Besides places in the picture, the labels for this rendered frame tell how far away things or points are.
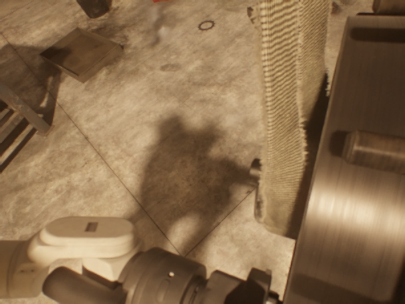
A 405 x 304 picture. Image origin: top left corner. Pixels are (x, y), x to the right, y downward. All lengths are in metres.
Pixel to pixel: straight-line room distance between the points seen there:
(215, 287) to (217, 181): 1.07
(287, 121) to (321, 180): 0.06
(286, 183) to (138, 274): 0.19
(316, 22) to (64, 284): 0.37
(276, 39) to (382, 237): 0.13
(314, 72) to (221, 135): 1.23
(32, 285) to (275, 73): 0.34
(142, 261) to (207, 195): 1.03
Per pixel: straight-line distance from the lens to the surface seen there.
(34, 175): 1.95
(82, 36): 2.91
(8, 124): 2.00
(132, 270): 0.34
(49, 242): 0.36
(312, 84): 0.34
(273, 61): 0.18
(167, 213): 1.37
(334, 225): 0.19
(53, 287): 0.37
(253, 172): 0.38
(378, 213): 0.19
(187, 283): 0.32
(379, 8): 0.20
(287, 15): 0.19
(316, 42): 0.31
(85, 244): 0.35
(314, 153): 0.33
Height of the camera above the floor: 1.20
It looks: 55 degrees down
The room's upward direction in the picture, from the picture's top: 20 degrees counter-clockwise
